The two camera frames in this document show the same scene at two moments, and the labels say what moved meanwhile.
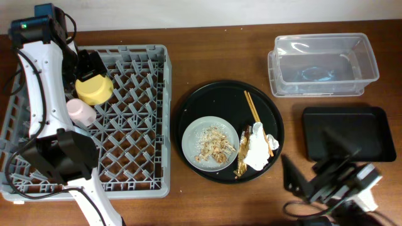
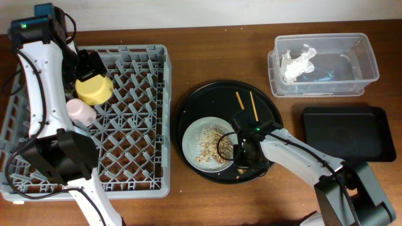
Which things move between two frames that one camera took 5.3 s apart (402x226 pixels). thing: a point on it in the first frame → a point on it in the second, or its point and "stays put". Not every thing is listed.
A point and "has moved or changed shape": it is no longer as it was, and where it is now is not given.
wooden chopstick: [253, 109] → [240, 101]
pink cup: [81, 112] stays put
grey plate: [191, 138] stays put
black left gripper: [91, 66] stays put
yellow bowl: [95, 91] stays put
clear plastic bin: [321, 64] stays put
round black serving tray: [226, 99] stays put
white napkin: [260, 147] has moved or changed shape
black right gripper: [322, 181] → [238, 150]
